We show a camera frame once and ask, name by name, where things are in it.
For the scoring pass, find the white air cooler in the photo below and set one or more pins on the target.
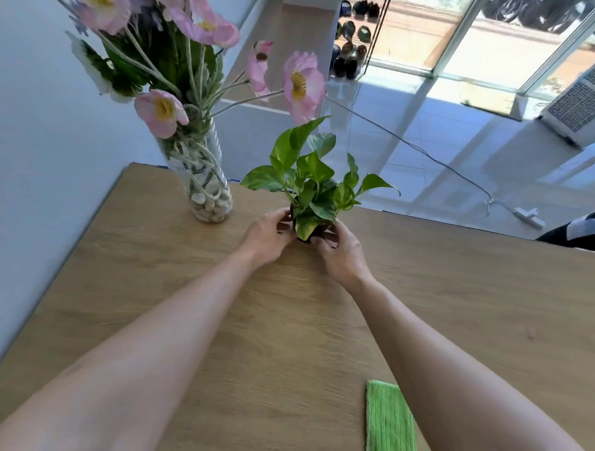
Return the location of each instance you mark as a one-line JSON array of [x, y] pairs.
[[570, 109]]

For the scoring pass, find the person's left hand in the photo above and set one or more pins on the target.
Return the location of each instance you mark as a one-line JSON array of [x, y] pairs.
[[265, 239]]

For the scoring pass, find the person's right forearm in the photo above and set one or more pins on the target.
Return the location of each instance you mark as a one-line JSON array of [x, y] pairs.
[[447, 378]]

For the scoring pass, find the small green potted plant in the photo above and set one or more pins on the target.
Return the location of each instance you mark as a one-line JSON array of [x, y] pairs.
[[314, 187]]

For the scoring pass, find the green microfiber cloth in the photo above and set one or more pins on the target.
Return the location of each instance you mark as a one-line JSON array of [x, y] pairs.
[[388, 418]]

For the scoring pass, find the shoe rack with shoes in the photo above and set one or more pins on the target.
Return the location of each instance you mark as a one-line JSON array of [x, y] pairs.
[[353, 37]]

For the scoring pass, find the pink artificial flower bouquet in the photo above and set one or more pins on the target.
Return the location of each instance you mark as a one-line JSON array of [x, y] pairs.
[[186, 55]]

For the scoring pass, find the clear glass vase with pebbles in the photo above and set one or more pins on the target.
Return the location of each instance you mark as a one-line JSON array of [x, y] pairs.
[[207, 181]]

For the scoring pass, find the person's left forearm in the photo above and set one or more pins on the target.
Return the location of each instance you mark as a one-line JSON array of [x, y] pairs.
[[122, 355]]

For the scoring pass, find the white power strip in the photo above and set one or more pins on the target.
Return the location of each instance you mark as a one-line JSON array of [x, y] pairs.
[[527, 215]]

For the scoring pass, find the person's right thumb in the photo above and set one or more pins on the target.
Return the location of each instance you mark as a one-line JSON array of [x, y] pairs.
[[322, 239]]

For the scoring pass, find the person's right hand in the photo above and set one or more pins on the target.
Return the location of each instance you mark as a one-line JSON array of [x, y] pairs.
[[345, 258]]

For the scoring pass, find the dark chair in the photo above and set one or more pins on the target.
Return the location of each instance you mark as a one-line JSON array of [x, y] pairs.
[[568, 235]]

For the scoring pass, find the person's left thumb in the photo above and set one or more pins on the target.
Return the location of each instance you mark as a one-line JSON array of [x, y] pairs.
[[287, 228]]

